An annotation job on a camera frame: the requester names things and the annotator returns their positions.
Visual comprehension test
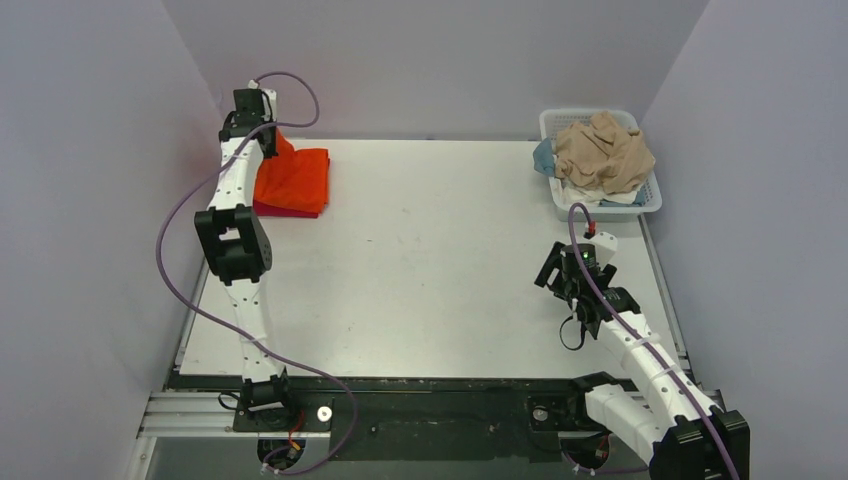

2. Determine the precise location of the orange t-shirt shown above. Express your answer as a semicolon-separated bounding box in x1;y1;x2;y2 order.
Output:
253;131;330;215

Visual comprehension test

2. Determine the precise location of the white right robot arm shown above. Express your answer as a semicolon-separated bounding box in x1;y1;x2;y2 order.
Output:
534;240;750;479

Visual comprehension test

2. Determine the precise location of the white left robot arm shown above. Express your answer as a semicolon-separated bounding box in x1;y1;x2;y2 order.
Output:
194;83;299;430

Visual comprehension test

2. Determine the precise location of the folded red t-shirt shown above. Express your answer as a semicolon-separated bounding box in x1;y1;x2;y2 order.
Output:
252;201;320;219

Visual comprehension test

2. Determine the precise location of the white garment in basket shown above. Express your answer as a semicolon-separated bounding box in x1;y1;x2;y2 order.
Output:
553;179;646;207

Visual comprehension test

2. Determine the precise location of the blue garment in basket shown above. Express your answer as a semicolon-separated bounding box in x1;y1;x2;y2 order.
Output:
532;138;557;178

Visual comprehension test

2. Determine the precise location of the beige crumpled t-shirt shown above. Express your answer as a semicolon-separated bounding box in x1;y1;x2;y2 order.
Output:
553;110;655;194

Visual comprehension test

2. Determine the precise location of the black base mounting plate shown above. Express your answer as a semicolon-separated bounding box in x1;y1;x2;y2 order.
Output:
168;373;620;472

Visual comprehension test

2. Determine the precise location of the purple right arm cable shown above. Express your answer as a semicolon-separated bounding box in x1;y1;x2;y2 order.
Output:
568;202;743;480

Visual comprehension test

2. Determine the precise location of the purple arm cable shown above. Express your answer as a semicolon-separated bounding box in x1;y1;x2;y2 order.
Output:
154;71;360;477
568;202;743;480

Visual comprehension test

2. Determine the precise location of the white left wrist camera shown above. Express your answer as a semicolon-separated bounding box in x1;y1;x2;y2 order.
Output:
248;79;277;121

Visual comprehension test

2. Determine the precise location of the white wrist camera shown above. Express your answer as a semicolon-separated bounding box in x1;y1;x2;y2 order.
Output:
248;79;277;121
584;231;619;269

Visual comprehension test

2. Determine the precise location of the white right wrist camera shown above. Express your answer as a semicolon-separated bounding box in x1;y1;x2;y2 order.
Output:
584;231;619;269

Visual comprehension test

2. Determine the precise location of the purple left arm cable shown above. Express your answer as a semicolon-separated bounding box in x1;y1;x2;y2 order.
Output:
154;71;360;477

